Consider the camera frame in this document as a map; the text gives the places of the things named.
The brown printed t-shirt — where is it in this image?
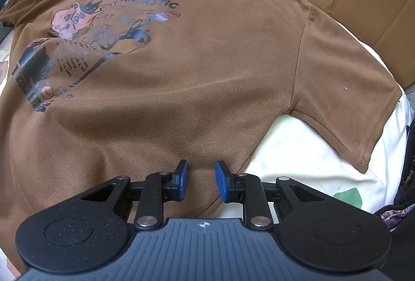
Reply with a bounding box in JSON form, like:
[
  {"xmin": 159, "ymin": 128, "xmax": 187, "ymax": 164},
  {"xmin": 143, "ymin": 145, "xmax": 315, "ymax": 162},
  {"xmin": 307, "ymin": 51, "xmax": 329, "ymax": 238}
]
[{"xmin": 0, "ymin": 0, "xmax": 403, "ymax": 275}]

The cream bear print bedsheet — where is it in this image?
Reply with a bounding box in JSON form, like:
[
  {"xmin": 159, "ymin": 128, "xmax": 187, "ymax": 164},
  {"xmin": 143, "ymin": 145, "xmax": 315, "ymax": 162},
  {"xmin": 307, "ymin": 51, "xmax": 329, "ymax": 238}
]
[{"xmin": 0, "ymin": 0, "xmax": 414, "ymax": 278}]

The folded black garment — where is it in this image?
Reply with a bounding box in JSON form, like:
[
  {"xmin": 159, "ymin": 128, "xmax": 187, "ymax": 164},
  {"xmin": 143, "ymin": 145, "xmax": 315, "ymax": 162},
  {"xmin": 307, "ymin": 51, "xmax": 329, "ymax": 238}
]
[{"xmin": 375, "ymin": 124, "xmax": 415, "ymax": 280}]

